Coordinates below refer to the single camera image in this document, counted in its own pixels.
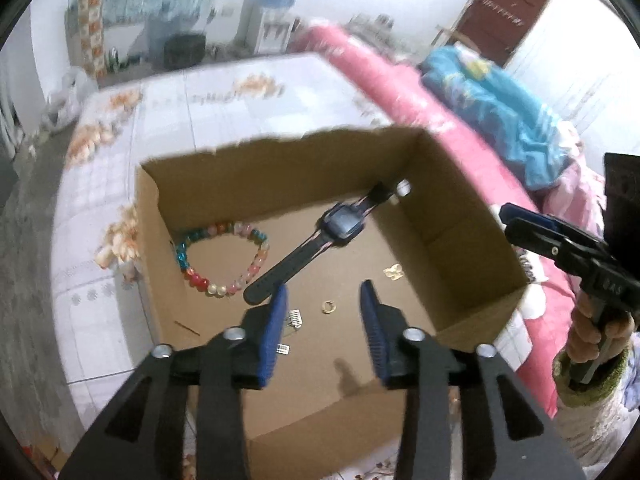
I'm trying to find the black smart watch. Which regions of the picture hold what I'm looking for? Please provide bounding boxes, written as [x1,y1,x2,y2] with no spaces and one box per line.
[243,182,393,306]

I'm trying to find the small silver hair clip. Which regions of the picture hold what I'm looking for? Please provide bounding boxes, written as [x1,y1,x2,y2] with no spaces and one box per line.
[286,309,304,330]

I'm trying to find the colourful bead bracelet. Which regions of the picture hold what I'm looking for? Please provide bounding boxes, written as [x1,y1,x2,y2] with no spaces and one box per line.
[174,220,271,298]

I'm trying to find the person's right hand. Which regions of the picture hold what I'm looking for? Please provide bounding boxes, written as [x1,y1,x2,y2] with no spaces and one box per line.
[565,296,636,363]

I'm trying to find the blue crumpled quilt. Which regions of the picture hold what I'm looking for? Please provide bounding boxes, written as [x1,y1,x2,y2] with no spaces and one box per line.
[419,44,580,191]

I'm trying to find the brown wooden door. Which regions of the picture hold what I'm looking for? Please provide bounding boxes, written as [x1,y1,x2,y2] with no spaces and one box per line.
[454,0,549,68]

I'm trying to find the brown cardboard box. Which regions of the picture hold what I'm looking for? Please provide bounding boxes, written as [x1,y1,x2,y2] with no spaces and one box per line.
[136,127,528,479]

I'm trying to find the white water dispenser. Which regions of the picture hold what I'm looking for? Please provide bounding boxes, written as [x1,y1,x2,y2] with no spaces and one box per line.
[234,0,295,55]

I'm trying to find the white plastic bag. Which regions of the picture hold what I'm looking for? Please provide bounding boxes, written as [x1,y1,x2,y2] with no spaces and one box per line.
[41,67,98,132]

